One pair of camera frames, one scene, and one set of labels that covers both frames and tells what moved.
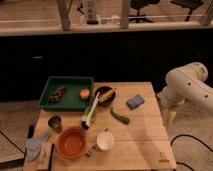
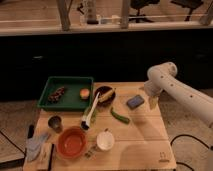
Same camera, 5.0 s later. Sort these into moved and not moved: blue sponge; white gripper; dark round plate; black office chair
Moved: white gripper
Not moved: black office chair; blue sponge; dark round plate
